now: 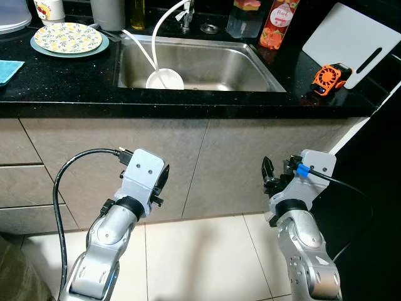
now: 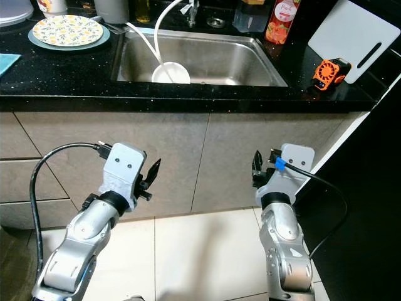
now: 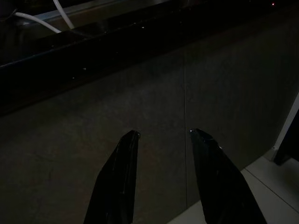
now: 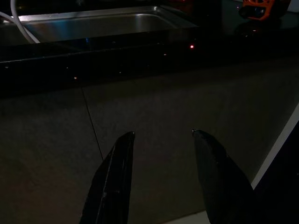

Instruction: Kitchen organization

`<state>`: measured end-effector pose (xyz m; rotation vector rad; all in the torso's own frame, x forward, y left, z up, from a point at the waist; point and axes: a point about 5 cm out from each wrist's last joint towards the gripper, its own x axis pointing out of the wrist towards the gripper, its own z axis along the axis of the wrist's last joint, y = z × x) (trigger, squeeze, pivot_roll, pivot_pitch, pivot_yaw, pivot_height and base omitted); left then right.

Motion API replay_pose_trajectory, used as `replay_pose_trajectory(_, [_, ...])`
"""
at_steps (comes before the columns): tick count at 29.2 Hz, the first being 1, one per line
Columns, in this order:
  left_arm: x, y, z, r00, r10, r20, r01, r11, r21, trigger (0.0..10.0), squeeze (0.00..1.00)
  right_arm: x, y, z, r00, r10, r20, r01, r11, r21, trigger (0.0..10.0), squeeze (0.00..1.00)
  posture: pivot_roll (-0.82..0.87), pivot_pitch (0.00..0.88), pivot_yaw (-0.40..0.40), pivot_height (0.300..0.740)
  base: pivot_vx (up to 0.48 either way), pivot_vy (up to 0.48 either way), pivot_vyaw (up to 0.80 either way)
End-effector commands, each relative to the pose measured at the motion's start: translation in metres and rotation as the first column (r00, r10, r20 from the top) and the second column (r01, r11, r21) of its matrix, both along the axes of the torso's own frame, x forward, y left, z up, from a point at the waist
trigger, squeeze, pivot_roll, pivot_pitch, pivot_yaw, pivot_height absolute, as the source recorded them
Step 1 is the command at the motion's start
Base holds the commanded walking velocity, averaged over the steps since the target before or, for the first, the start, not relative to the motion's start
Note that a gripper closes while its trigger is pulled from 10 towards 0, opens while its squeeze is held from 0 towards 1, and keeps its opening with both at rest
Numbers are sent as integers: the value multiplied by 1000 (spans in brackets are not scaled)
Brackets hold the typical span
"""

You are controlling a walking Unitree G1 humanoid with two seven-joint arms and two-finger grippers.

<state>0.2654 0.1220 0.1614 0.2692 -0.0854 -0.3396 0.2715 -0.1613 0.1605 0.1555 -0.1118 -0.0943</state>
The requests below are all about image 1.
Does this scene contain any clear sponge holder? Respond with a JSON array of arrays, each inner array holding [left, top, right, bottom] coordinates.
[[226, 5, 263, 40]]

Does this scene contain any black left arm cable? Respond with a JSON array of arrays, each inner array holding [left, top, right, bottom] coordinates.
[[52, 147, 133, 298]]

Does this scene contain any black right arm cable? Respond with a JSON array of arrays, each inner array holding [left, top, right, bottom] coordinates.
[[296, 163, 375, 263]]

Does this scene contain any white curved faucet hose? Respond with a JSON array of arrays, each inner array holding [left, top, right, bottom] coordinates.
[[150, 0, 192, 73]]

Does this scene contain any teal towel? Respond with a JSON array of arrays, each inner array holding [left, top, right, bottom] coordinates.
[[0, 60, 26, 87]]

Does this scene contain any grey tumbler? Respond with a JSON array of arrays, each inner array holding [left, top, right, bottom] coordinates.
[[90, 0, 127, 32]]

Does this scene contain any white cutting board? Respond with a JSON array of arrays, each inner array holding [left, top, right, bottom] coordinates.
[[302, 3, 401, 90]]

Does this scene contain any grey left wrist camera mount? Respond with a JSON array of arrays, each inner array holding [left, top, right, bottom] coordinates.
[[119, 149, 170, 211]]

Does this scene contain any pink yellow sponge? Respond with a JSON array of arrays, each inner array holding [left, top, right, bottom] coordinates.
[[233, 0, 261, 11]]

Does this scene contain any grey green woven sack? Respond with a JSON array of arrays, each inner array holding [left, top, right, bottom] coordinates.
[[0, 232, 54, 301]]

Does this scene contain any black side cabinet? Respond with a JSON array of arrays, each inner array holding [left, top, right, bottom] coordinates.
[[313, 113, 401, 301]]

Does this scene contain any stainless steel sink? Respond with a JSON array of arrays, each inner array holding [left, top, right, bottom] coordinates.
[[113, 34, 287, 93]]

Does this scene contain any oil bottle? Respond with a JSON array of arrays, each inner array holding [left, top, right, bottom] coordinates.
[[130, 0, 147, 31]]

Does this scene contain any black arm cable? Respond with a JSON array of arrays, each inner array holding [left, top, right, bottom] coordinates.
[[52, 147, 133, 298], [296, 163, 375, 263]]

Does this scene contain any orange black handheld fan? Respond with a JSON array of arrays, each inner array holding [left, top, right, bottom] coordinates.
[[311, 63, 353, 97]]

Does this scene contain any silver spoon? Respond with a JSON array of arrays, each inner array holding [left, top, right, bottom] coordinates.
[[93, 24, 125, 42]]

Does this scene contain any grey kitchen base cabinet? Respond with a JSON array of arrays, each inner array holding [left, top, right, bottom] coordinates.
[[0, 116, 370, 236]]

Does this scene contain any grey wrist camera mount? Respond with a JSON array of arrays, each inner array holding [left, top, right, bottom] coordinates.
[[273, 149, 337, 214], [119, 149, 170, 211]]

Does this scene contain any white printed mug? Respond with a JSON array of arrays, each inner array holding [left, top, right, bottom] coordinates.
[[34, 0, 66, 24]]

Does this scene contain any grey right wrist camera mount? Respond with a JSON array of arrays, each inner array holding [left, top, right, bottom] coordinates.
[[273, 149, 337, 214]]

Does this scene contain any metal faucet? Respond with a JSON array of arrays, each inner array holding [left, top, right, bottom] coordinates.
[[177, 0, 195, 35]]

